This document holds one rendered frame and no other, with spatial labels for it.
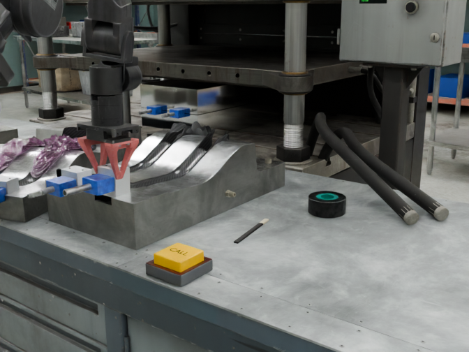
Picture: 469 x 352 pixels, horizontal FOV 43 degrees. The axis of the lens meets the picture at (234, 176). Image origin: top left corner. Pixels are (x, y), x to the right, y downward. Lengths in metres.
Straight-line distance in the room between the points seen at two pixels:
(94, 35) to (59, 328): 0.66
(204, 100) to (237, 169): 0.76
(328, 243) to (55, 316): 0.62
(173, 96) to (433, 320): 1.38
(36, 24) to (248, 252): 0.54
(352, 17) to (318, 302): 1.01
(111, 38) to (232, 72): 0.89
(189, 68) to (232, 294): 1.20
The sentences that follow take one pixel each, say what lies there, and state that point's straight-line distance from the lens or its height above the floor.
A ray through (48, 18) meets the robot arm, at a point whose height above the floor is 1.21.
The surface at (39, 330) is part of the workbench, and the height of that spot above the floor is 0.52.
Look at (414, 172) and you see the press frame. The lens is 2.51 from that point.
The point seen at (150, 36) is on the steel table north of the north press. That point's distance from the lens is 6.57.
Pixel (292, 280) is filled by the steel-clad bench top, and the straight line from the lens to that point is 0.98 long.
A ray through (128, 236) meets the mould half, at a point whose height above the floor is 0.82.
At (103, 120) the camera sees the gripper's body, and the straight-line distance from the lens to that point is 1.09.
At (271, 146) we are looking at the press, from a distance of 1.95.
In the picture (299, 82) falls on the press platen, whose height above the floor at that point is 1.02.
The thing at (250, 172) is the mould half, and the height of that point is 0.87.
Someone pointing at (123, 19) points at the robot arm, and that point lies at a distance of 1.06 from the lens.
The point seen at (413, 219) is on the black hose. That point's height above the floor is 0.81.
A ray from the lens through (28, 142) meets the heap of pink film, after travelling 1.53.
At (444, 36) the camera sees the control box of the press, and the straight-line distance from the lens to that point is 1.66.
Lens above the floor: 1.23
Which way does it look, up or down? 16 degrees down
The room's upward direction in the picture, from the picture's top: straight up
